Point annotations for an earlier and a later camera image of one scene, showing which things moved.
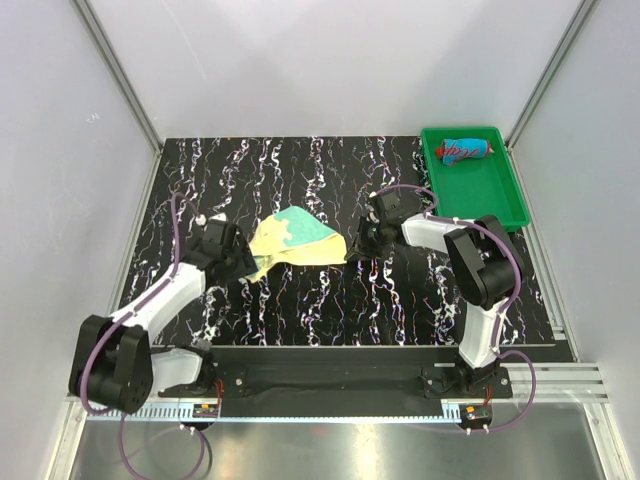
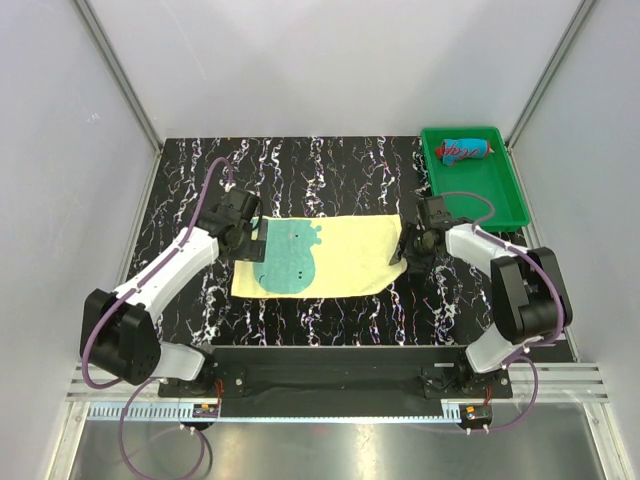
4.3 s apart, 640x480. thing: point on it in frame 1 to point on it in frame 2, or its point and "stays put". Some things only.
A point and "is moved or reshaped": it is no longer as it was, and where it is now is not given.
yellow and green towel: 294,236 is moved or reshaped
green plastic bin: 474,174 stays put
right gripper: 361,249 to 418,262
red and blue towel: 463,148 stays put
